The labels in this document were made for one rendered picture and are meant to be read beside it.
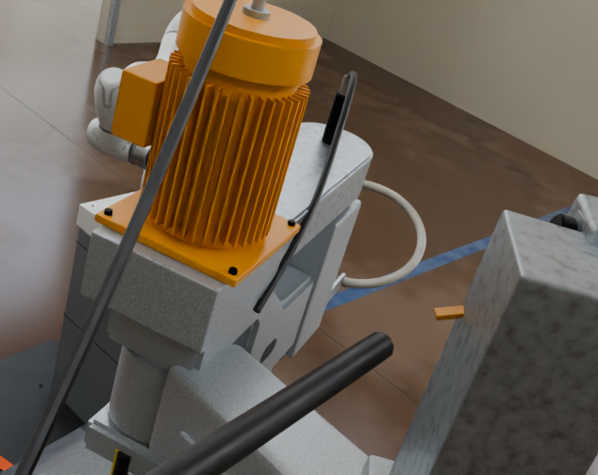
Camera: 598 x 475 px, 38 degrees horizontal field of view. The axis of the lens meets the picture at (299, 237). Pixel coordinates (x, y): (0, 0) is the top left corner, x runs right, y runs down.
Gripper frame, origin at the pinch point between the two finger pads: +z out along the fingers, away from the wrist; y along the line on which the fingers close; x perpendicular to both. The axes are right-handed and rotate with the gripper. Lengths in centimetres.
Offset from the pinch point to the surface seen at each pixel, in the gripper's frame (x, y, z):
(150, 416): 82, 11, 32
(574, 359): 105, -50, 93
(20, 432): -20, 143, -63
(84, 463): 54, 60, 5
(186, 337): 90, -16, 38
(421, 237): -66, 20, 50
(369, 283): -41, 31, 43
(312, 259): 16.6, 0.3, 36.7
